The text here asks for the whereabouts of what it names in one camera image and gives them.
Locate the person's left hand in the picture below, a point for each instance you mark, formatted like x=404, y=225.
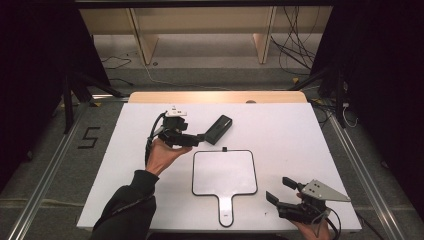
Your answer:
x=161, y=156

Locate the dark curtain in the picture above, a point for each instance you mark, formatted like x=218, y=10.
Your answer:
x=383, y=83
x=33, y=83

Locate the person's right hand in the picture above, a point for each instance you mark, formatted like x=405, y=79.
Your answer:
x=316, y=233

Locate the black whiteboard eraser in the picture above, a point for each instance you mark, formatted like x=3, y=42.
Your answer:
x=219, y=129

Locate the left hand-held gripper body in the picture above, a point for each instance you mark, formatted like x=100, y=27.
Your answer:
x=175, y=133

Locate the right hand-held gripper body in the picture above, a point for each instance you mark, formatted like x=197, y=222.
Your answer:
x=320, y=193

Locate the light wooden desk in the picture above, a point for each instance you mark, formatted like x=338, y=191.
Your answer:
x=200, y=20

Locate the long aluminium floor rail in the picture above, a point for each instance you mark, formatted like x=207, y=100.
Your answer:
x=40, y=186
x=366, y=180

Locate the black tripod stand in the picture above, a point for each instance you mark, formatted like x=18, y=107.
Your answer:
x=68, y=100
x=339, y=96

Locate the short aluminium rail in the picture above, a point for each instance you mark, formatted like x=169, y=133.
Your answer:
x=110, y=97

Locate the white table cover board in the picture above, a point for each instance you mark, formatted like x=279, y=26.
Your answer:
x=283, y=133

